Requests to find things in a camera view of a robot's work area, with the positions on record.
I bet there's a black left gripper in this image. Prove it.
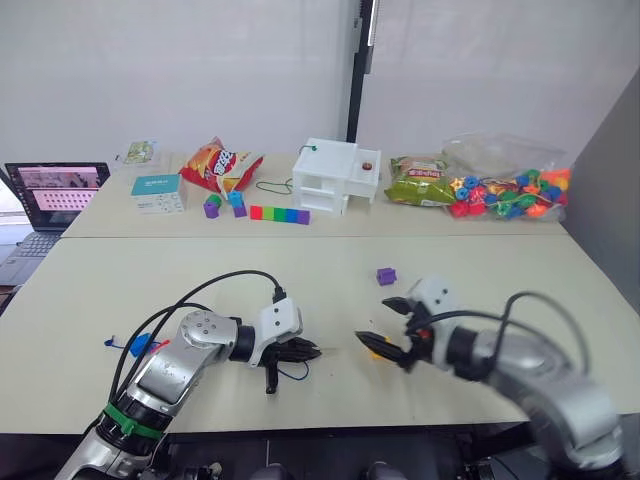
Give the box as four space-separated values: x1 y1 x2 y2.
257 336 323 397

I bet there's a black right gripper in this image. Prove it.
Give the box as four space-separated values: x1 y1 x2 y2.
354 297 437 374

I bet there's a clear bag of coloured beads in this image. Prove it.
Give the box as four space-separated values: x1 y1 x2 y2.
440 131 574 223

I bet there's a dark rounded shape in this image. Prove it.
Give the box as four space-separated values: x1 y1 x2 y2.
363 460 407 480
248 461 297 480

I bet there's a green snack bag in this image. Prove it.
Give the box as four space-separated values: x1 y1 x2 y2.
383 155 454 208

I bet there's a white drawer cabinet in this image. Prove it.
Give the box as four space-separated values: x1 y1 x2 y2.
291 136 383 218

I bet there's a red chips bag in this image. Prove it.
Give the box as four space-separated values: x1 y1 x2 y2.
178 136 265 196

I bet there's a teal and white box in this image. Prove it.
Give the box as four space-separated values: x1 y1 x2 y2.
130 173 184 217

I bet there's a black vertical pole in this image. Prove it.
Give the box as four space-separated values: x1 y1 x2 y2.
344 0 377 144

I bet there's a grey partition panel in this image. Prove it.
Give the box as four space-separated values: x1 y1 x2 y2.
568 63 640 322

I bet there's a clear packet with green card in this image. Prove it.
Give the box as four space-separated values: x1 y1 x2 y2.
114 139 162 167

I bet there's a black laptop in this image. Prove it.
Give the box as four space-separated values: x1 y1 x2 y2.
0 160 112 287

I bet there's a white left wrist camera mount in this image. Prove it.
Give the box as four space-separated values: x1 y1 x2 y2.
248 297 305 369

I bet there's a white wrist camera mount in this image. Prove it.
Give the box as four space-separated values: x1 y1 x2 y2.
403 275 462 372
248 297 305 369

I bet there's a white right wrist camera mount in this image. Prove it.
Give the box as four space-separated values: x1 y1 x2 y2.
403 275 462 372

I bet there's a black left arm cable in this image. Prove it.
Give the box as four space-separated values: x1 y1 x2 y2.
107 269 287 404
119 302 212 396

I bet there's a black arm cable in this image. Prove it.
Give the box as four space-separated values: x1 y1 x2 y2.
107 269 287 404
405 291 593 374
119 302 212 396

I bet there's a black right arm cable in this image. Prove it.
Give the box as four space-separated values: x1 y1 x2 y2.
405 291 593 374

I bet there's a green string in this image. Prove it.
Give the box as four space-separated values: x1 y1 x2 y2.
255 177 295 196

